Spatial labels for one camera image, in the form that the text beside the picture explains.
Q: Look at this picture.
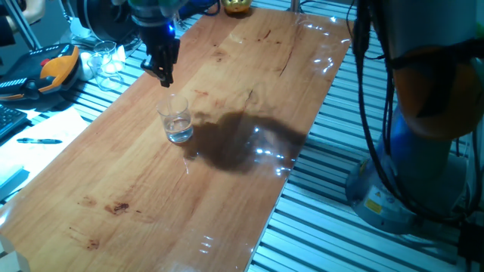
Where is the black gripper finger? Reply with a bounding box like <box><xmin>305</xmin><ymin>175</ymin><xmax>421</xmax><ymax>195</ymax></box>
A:
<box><xmin>161</xmin><ymin>53</ymin><xmax>176</xmax><ymax>88</ymax></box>
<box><xmin>140</xmin><ymin>52</ymin><xmax>168</xmax><ymax>81</ymax></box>

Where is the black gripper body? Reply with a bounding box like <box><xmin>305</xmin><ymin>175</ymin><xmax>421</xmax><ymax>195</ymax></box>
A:
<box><xmin>138</xmin><ymin>21</ymin><xmax>182</xmax><ymax>66</ymax></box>

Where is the clear glass stirring rod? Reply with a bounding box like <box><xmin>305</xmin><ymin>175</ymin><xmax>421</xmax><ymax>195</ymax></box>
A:
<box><xmin>168</xmin><ymin>85</ymin><xmax>181</xmax><ymax>126</ymax></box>

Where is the person's bare forearm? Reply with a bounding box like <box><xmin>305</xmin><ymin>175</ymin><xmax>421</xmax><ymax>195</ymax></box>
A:
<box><xmin>5</xmin><ymin>0</ymin><xmax>47</xmax><ymax>33</ymax></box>

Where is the large empty glass beaker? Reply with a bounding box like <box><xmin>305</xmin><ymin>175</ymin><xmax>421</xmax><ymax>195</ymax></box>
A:
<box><xmin>87</xmin><ymin>52</ymin><xmax>124</xmax><ymax>91</ymax></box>

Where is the small empty glass beaker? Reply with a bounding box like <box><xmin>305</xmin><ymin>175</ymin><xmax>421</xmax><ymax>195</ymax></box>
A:
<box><xmin>93</xmin><ymin>40</ymin><xmax>119</xmax><ymax>63</ymax></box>

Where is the glass beaker with water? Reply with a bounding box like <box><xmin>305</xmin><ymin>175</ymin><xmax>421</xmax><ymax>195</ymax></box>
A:
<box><xmin>156</xmin><ymin>94</ymin><xmax>194</xmax><ymax>144</ymax></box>

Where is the blue cloth bag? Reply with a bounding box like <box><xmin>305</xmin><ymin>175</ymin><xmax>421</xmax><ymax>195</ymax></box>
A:
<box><xmin>177</xmin><ymin>0</ymin><xmax>222</xmax><ymax>20</ymax></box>

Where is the glossy wooden board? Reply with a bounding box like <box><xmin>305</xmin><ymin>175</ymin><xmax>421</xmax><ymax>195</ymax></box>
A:
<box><xmin>0</xmin><ymin>2</ymin><xmax>358</xmax><ymax>272</ymax></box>

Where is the black round device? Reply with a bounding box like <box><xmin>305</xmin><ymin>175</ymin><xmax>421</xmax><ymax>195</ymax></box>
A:
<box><xmin>62</xmin><ymin>0</ymin><xmax>147</xmax><ymax>48</ymax></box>

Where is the gold piggy bank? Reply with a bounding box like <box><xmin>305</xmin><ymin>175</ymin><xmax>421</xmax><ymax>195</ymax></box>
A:
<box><xmin>221</xmin><ymin>0</ymin><xmax>253</xmax><ymax>15</ymax></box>

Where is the black orange teach pendant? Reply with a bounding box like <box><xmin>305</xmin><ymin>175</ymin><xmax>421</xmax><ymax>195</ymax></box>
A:
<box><xmin>0</xmin><ymin>42</ymin><xmax>82</xmax><ymax>102</ymax></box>

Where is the dark ballpoint pen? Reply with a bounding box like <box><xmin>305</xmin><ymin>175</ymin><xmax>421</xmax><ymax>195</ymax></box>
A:
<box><xmin>16</xmin><ymin>137</ymin><xmax>64</xmax><ymax>145</ymax></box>

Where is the white paper sheet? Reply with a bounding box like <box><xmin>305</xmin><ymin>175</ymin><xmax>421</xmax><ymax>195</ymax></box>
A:
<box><xmin>0</xmin><ymin>107</ymin><xmax>90</xmax><ymax>190</ymax></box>

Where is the black computer keyboard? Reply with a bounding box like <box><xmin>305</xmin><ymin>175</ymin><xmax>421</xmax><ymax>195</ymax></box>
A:
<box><xmin>0</xmin><ymin>104</ymin><xmax>28</xmax><ymax>140</ymax></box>

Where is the white and blue notebook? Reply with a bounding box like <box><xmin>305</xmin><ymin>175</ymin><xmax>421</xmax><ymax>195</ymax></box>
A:
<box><xmin>0</xmin><ymin>164</ymin><xmax>30</xmax><ymax>201</ymax></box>

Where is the grey metal frame post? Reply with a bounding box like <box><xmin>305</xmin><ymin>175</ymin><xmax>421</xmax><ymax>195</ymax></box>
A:
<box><xmin>3</xmin><ymin>0</ymin><xmax>42</xmax><ymax>51</ymax></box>

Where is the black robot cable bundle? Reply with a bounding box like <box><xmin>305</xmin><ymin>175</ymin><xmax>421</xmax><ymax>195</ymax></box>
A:
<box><xmin>346</xmin><ymin>0</ymin><xmax>484</xmax><ymax>227</ymax></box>

